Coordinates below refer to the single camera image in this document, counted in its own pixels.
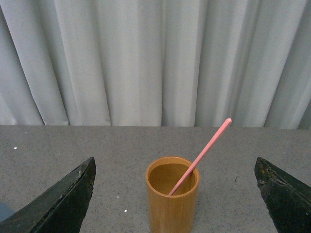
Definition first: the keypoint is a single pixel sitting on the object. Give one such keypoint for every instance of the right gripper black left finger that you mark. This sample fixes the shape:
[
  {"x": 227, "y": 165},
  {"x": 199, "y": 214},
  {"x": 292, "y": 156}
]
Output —
[{"x": 60, "y": 209}]

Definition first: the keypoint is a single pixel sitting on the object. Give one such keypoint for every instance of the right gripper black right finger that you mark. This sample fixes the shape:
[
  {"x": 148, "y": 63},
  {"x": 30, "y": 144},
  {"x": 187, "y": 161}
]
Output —
[{"x": 287, "y": 199}]

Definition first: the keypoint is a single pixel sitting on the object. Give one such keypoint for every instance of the wooden chopstick holder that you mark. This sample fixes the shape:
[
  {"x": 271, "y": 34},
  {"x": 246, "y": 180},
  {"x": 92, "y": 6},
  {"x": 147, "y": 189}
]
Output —
[{"x": 171, "y": 213}]

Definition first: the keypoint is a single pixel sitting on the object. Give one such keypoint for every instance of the pink chopstick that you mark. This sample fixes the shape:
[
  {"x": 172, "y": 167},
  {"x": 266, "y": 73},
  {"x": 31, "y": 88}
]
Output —
[{"x": 201, "y": 155}]

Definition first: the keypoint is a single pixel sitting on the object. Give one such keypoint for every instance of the white pleated curtain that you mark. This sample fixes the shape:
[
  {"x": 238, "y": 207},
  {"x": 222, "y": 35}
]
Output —
[{"x": 156, "y": 63}]

